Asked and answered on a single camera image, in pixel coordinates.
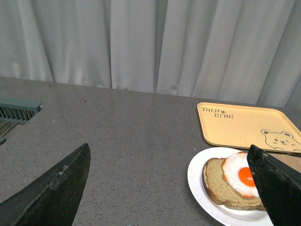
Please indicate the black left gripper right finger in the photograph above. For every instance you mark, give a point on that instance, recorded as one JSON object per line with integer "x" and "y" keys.
{"x": 278, "y": 185}

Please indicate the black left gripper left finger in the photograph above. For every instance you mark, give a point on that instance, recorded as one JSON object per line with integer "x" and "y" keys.
{"x": 53, "y": 198}

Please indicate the white round plate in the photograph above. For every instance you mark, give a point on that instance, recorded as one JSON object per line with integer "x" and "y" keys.
{"x": 224, "y": 215}

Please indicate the wooden cutting board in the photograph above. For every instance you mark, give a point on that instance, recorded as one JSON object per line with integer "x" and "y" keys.
{"x": 292, "y": 161}

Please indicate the fried egg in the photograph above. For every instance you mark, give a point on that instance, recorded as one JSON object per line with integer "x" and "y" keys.
{"x": 237, "y": 174}

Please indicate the yellow bear tray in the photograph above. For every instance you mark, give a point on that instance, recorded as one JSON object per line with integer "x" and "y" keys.
{"x": 242, "y": 126}

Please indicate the bottom bread slice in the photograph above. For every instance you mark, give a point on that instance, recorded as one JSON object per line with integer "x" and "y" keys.
{"x": 221, "y": 193}

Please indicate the grey slotted rack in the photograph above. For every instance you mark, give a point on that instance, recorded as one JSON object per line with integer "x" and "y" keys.
{"x": 18, "y": 110}

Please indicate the grey curtain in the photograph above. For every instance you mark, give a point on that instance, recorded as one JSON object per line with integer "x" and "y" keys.
{"x": 246, "y": 51}

